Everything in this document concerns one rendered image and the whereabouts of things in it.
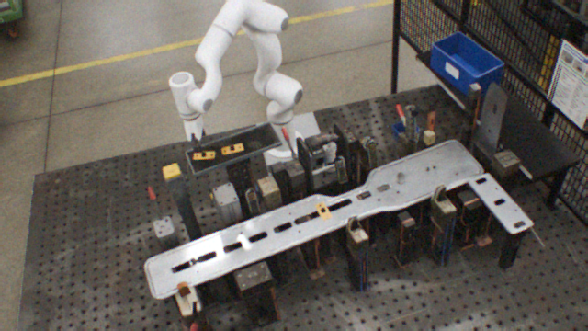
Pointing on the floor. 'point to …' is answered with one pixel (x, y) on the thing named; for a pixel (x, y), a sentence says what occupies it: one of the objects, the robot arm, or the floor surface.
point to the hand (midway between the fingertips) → (199, 142)
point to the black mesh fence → (505, 62)
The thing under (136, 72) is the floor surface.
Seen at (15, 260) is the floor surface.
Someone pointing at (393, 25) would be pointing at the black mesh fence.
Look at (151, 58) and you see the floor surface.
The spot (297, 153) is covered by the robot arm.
